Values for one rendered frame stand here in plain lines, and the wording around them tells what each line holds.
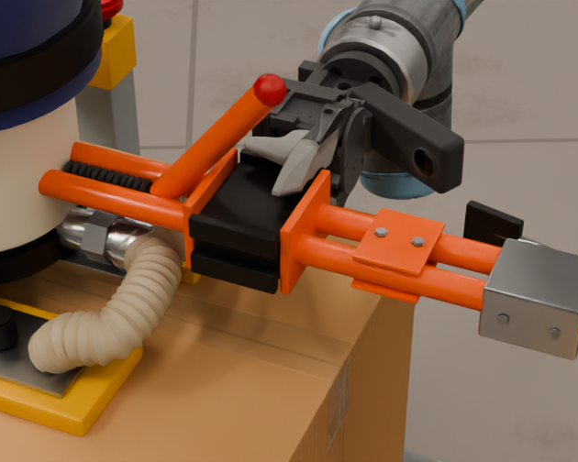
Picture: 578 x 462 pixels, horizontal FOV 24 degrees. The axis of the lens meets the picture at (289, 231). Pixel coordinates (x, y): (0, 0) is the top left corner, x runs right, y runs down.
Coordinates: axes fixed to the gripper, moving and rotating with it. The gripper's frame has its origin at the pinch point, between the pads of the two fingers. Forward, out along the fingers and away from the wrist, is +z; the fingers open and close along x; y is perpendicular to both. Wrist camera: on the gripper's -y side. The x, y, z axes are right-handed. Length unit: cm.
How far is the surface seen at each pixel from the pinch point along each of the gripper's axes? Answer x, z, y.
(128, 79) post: -28, -52, 44
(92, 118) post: -32, -48, 47
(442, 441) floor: -120, -93, 10
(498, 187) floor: -120, -172, 22
